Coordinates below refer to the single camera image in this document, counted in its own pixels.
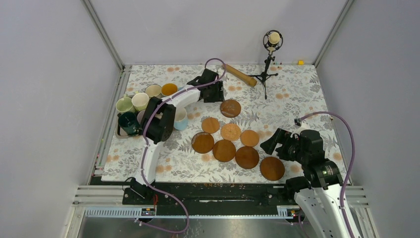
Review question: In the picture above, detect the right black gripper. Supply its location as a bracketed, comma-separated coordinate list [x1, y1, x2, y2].
[260, 127, 308, 164]

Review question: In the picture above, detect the microphone on black tripod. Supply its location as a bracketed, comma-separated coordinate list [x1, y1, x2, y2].
[249, 30, 283, 99]

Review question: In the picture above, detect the blue mug orange inside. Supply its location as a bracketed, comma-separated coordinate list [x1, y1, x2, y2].
[161, 83, 178, 97]

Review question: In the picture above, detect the purple cable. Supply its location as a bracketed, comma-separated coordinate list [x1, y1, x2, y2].
[134, 58, 227, 235]
[294, 111, 356, 238]

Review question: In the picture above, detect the beige mug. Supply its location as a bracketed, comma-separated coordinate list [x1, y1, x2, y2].
[145, 84, 162, 98]

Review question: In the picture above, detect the dark scuffed brown coaster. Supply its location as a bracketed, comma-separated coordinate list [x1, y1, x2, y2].
[220, 99, 242, 118]

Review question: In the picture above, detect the light blue mug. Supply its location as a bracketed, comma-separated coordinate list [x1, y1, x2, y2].
[174, 108, 188, 131]

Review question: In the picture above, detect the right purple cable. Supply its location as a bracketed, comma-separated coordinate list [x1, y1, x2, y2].
[294, 111, 356, 238]

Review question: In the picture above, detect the yellow-green mug white inside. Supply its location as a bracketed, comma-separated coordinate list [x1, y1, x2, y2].
[131, 93, 150, 112]

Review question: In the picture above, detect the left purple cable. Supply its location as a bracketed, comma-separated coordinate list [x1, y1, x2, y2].
[134, 58, 227, 235]

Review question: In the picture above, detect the woven rattan coaster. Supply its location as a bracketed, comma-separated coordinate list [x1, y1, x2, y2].
[220, 123, 241, 141]

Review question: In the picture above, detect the floral patterned table mat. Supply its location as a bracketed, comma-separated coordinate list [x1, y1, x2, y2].
[102, 63, 352, 184]

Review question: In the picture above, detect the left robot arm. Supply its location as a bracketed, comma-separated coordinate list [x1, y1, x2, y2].
[126, 68, 224, 204]

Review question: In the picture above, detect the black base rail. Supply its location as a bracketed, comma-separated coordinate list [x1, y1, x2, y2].
[122, 178, 300, 218]

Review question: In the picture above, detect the metal serving tray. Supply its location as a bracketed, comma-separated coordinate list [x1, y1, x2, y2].
[115, 95, 178, 139]

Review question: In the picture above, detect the wooden rolling pin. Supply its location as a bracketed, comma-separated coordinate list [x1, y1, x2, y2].
[223, 64, 257, 87]

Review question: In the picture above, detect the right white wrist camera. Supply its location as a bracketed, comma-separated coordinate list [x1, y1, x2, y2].
[292, 118, 311, 135]

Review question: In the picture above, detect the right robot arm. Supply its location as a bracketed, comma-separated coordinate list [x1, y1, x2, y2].
[260, 127, 362, 238]

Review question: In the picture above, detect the light cork coaster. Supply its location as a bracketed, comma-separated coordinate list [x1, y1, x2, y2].
[202, 117, 220, 134]
[240, 130, 260, 147]

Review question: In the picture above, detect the dark green mug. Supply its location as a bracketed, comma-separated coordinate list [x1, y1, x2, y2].
[118, 112, 141, 136]

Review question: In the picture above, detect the mauve purple mug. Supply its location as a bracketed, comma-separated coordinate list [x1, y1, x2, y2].
[137, 110, 146, 124]

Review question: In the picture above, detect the glossy brown coaster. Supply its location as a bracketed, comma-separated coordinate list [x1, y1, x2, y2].
[191, 132, 214, 154]

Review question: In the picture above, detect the light green mug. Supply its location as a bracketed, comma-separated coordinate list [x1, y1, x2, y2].
[115, 94, 136, 114]

